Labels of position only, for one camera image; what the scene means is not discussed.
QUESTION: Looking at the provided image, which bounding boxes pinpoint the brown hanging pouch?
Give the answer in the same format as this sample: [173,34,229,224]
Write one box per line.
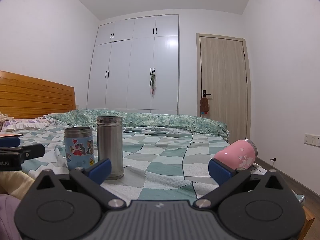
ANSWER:
[200,97,210,113]

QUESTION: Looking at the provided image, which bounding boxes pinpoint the blue cartoon cup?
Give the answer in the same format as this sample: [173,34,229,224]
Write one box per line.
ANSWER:
[64,126,96,171]

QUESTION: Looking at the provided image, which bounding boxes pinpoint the hanging keys and ornaments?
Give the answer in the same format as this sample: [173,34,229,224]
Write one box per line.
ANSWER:
[149,70,158,95]

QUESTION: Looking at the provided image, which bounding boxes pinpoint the white wardrobe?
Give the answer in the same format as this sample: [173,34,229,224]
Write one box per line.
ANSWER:
[86,14,180,115]

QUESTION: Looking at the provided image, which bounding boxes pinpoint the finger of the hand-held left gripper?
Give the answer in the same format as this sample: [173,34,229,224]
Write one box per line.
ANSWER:
[0,137,21,149]
[0,144,46,160]

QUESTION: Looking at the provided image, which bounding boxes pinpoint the light wooden door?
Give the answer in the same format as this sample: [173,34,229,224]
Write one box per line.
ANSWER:
[196,33,251,141]

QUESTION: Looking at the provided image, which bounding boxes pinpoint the purple cloth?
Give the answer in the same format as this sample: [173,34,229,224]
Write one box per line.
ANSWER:
[0,193,23,240]

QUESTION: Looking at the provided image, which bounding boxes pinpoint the yellow cloth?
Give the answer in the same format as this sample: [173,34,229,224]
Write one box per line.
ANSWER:
[0,169,36,196]

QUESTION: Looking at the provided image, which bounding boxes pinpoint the checkered bed sheet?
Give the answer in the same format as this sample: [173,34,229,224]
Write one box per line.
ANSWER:
[0,124,306,207]

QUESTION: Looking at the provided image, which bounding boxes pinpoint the purple floral pillow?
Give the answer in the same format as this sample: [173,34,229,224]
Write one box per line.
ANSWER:
[0,117,52,132]

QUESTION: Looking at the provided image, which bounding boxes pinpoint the wooden headboard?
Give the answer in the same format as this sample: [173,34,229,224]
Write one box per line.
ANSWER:
[0,70,76,119]

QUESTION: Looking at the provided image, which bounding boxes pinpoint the green floral quilt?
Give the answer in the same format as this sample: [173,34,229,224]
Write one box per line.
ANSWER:
[46,108,230,141]

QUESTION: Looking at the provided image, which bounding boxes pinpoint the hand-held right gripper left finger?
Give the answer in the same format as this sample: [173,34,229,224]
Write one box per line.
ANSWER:
[36,158,127,209]

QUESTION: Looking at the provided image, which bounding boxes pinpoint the wooden bed frame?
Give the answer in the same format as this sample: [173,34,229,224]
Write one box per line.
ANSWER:
[303,204,316,240]

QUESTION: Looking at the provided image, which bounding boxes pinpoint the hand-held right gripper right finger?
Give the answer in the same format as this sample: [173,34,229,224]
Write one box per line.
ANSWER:
[194,159,284,209]

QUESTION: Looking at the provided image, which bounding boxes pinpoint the tall stainless steel cup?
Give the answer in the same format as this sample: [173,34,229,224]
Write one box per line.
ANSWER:
[96,116,124,180]

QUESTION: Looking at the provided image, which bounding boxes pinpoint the pink cup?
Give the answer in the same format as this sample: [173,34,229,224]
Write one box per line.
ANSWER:
[213,139,258,170]

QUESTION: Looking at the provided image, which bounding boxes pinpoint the white wall socket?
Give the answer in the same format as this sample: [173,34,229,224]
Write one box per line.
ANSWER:
[304,133,320,147]

